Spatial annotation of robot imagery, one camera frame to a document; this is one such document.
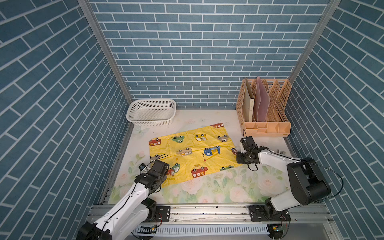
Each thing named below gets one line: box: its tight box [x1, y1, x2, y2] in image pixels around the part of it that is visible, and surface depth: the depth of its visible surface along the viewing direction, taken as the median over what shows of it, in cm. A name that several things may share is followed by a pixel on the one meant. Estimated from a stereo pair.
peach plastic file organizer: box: [236, 79, 292, 138], surface depth 107 cm
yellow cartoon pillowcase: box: [149, 123, 244, 188], surface depth 98 cm
